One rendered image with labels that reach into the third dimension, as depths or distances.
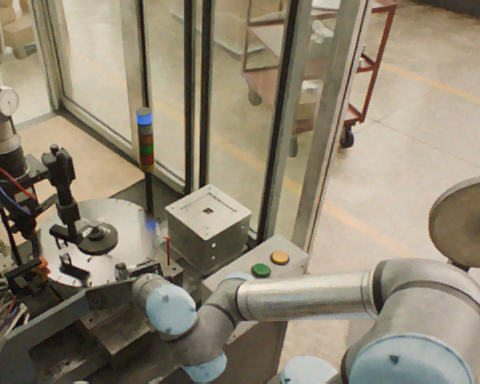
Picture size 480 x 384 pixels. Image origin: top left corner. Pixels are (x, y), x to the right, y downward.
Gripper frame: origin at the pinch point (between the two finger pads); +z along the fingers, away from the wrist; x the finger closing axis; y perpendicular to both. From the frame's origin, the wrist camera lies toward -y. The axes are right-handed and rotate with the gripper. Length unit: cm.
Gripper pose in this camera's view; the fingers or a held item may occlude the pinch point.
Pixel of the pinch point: (116, 276)
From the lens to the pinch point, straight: 113.9
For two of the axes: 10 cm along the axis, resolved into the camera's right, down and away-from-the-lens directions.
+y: 9.2, -2.8, 2.9
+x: -2.3, -9.5, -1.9
